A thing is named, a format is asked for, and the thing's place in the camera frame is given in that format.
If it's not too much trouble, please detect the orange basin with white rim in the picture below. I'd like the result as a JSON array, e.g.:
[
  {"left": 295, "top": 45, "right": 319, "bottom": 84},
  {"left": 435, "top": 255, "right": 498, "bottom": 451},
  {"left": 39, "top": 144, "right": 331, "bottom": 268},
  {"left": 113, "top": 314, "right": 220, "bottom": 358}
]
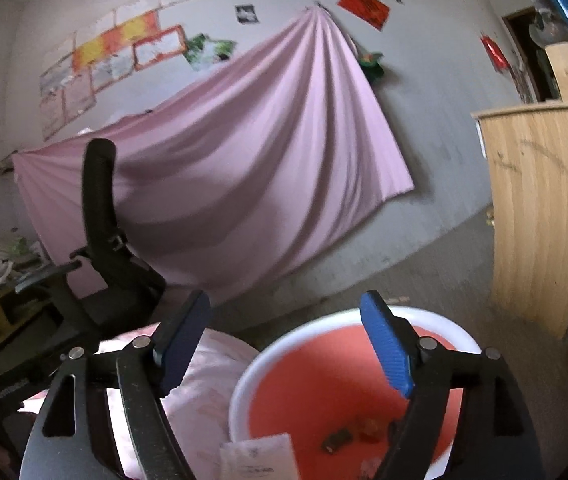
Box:
[{"left": 229, "top": 308, "right": 482, "bottom": 480}]

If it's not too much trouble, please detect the yellow wooden desk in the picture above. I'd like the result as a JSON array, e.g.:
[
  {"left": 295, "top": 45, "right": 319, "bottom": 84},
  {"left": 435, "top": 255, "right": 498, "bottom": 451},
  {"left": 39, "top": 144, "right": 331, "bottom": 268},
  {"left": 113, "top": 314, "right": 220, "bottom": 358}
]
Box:
[{"left": 0, "top": 255, "right": 70, "bottom": 357}]

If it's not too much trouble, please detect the floral bed sheet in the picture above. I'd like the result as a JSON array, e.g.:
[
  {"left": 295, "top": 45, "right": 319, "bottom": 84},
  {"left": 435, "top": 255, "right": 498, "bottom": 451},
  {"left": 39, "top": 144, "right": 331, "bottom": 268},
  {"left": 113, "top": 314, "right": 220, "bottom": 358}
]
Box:
[{"left": 16, "top": 322, "right": 259, "bottom": 480}]

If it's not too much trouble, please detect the clear plastic bag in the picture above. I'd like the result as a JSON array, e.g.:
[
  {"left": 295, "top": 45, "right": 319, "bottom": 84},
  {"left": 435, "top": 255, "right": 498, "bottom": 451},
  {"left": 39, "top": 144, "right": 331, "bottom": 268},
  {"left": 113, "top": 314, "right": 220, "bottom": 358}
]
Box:
[{"left": 529, "top": 7, "right": 568, "bottom": 47}]

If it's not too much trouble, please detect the red wall poster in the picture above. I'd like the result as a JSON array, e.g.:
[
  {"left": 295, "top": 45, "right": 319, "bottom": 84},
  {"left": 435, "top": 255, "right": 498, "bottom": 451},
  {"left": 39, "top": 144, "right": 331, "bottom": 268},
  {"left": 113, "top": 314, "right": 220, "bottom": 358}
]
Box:
[{"left": 338, "top": 0, "right": 391, "bottom": 31}]

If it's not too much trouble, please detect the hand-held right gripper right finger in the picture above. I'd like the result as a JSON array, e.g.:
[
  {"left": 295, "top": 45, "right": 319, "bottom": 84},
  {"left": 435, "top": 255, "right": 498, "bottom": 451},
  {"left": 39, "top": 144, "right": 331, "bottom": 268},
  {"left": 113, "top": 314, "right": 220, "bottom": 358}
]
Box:
[{"left": 359, "top": 290, "right": 547, "bottom": 480}]

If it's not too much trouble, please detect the row of framed wall papers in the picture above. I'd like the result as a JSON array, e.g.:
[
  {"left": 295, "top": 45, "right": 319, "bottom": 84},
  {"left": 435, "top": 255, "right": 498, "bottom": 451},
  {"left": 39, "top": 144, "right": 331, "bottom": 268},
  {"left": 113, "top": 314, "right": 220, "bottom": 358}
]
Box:
[{"left": 38, "top": 0, "right": 213, "bottom": 142}]

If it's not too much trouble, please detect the red hanging ornament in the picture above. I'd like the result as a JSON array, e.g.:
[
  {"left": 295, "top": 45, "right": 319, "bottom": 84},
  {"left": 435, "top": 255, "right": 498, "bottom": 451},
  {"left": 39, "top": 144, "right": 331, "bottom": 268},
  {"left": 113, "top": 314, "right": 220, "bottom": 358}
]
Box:
[{"left": 481, "top": 34, "right": 511, "bottom": 74}]

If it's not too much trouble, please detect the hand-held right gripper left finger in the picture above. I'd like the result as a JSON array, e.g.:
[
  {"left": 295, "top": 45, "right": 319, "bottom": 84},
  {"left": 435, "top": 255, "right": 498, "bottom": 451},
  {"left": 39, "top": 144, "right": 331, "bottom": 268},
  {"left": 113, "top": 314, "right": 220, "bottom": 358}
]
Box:
[{"left": 20, "top": 290, "right": 212, "bottom": 480}]

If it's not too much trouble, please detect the light wooden cabinet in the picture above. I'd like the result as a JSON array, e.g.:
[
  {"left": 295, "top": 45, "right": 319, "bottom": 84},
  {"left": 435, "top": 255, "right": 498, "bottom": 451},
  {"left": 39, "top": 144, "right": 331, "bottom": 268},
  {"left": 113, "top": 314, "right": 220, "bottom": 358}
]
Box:
[{"left": 471, "top": 42, "right": 568, "bottom": 340}]

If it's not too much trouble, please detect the black office chair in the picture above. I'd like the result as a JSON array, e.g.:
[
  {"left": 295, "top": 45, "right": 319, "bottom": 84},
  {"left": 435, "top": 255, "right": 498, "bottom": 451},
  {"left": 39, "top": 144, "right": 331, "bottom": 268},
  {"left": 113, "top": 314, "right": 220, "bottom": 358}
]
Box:
[{"left": 14, "top": 138, "right": 167, "bottom": 342}]

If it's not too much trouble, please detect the white printed paper slip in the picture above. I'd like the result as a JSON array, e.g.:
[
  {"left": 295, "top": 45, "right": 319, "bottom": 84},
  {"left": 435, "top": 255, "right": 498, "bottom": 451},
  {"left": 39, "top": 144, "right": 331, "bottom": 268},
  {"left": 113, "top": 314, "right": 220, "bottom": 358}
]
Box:
[{"left": 220, "top": 434, "right": 301, "bottom": 480}]

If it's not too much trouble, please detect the pile of books and papers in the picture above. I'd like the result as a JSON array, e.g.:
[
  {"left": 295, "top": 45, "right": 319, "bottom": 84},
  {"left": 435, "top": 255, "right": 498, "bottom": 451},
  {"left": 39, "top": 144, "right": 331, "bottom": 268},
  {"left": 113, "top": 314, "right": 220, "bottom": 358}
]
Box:
[{"left": 0, "top": 232, "right": 50, "bottom": 302}]

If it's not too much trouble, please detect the pink hanging cloth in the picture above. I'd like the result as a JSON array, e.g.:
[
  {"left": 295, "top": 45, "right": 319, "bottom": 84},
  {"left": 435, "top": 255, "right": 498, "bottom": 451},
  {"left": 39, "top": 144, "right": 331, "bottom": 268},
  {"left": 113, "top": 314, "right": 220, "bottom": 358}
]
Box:
[{"left": 12, "top": 4, "right": 413, "bottom": 306}]

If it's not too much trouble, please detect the torn green poster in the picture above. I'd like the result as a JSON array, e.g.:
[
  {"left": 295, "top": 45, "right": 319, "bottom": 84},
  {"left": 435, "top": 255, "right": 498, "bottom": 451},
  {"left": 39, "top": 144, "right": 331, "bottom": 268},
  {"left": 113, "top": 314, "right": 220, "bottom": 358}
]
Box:
[{"left": 184, "top": 32, "right": 239, "bottom": 72}]

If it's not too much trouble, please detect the green hanging object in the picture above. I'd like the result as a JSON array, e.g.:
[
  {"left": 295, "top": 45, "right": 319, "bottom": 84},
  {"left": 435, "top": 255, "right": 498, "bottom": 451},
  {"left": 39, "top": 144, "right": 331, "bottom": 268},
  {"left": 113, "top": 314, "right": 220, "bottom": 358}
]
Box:
[{"left": 359, "top": 51, "right": 385, "bottom": 81}]

